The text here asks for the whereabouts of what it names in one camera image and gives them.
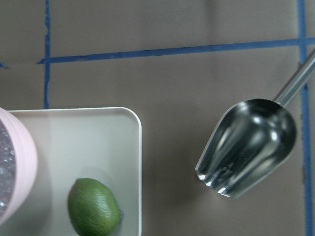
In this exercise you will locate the stainless steel ice scoop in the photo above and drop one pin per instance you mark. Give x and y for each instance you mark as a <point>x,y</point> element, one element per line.
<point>252,139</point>

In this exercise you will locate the pink bowl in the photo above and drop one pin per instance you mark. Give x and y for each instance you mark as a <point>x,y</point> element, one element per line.
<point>26,161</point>

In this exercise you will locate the clear ice cubes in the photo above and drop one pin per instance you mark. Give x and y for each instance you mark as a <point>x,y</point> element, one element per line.
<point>7,169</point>

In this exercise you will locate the white square tray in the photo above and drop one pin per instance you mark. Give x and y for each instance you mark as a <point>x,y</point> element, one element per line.
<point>100,143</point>

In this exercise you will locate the green lime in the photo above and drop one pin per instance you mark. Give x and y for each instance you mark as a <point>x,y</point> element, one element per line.
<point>92,208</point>

